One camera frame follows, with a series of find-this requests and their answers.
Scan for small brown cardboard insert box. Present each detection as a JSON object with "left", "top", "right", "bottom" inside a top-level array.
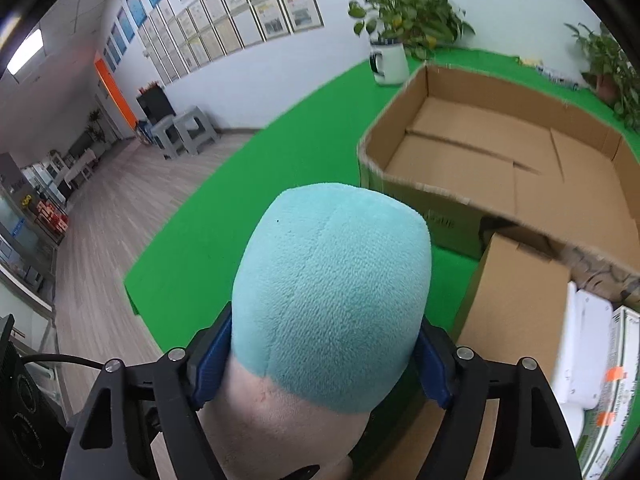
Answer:
[{"left": 366, "top": 234, "right": 570, "bottom": 479}]

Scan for pastel plush caterpillar toy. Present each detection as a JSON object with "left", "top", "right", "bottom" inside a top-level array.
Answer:
[{"left": 204, "top": 183, "right": 432, "bottom": 479}]

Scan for green white product box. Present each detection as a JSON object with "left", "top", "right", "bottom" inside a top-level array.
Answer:
[{"left": 576, "top": 307, "right": 639, "bottom": 479}]

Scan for white flat rectangular device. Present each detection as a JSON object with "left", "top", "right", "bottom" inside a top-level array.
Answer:
[{"left": 550, "top": 282, "right": 613, "bottom": 445}]

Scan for large open cardboard box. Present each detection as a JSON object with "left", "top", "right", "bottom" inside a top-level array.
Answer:
[{"left": 358, "top": 64, "right": 639, "bottom": 307}]

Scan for grey plastic stool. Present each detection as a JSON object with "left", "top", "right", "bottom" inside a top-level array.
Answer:
[
  {"left": 174, "top": 106, "right": 219, "bottom": 156},
  {"left": 151, "top": 115, "right": 184, "bottom": 159}
]

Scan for black cabinet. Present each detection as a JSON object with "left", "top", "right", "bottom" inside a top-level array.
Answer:
[{"left": 137, "top": 84, "right": 176, "bottom": 125}]

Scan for colourful tissue packet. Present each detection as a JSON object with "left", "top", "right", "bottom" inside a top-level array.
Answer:
[{"left": 536, "top": 65, "right": 582, "bottom": 90}]

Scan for small potted plant brown pot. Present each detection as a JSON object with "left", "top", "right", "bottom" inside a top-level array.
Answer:
[{"left": 565, "top": 23, "right": 639, "bottom": 132}]

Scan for yellow small item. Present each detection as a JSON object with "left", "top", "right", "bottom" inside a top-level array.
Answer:
[{"left": 518, "top": 58, "right": 542, "bottom": 67}]

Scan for large leafy potted plant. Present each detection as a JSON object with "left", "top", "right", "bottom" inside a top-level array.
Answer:
[{"left": 347, "top": 0, "right": 475, "bottom": 61}]

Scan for black cable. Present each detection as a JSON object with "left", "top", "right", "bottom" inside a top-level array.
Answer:
[{"left": 19, "top": 352, "right": 106, "bottom": 372}]

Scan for white enamel mug black handle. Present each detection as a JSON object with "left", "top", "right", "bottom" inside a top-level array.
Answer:
[{"left": 369, "top": 40, "right": 410, "bottom": 86}]

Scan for framed certificates on wall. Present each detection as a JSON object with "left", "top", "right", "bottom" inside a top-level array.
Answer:
[{"left": 100, "top": 0, "right": 323, "bottom": 84}]

